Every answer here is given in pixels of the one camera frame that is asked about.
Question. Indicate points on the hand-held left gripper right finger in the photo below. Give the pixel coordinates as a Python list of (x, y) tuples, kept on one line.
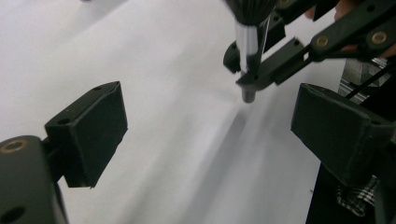
[(339, 137)]

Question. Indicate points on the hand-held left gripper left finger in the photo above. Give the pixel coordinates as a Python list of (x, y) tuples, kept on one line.
[(90, 133)]

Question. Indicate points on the black makeup brush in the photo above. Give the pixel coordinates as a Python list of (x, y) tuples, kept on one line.
[(249, 37)]

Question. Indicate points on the checkered cloth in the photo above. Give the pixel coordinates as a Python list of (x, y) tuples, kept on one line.
[(358, 196)]

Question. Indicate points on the white table cover sheet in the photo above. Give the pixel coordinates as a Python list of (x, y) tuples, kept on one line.
[(155, 93)]

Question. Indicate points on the metal floor rail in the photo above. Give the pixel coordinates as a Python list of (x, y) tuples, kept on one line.
[(358, 74)]

